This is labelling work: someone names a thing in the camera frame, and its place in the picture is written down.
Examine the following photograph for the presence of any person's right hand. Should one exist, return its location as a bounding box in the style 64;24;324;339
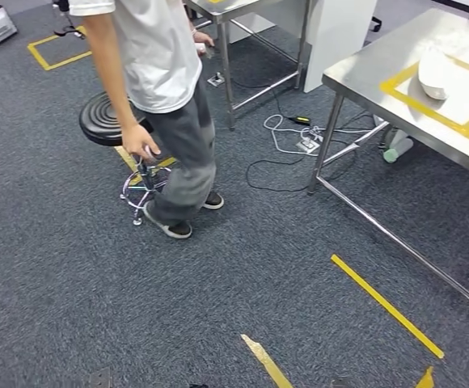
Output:
121;123;162;161

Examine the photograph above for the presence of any person's left hand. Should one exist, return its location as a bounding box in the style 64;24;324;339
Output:
192;30;215;55

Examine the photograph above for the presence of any stainless steel workbench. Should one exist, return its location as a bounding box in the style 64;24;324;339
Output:
184;0;312;131
308;7;469;321

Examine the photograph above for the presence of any white plastic shell part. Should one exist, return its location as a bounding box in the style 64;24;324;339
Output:
417;45;449;101

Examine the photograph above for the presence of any black round stool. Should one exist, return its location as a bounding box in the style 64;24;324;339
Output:
78;91;171;227

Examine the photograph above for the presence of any person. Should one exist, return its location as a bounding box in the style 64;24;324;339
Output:
67;0;225;240

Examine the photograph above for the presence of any black stand base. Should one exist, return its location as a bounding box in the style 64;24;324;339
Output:
53;0;86;40

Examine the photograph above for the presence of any black adapter yellow label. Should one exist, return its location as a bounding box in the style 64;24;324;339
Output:
285;114;312;128

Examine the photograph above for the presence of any floor power socket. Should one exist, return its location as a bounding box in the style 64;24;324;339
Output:
296;137;321;156

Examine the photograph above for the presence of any white partition panel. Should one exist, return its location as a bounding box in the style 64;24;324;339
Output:
303;0;378;94

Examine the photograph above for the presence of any white cylinder green cap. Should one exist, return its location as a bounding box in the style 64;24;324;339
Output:
381;128;415;164

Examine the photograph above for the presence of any yellow floor tape strip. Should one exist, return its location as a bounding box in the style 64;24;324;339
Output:
240;334;295;388
330;254;445;361
415;366;436;388

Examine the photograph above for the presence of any white floor cable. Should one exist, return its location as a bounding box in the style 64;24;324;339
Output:
264;113;375;158

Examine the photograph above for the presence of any black floor cable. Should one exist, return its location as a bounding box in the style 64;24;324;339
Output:
245;88;359;192

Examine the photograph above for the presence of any dark metal bracket plate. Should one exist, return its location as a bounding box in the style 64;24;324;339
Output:
88;366;111;388

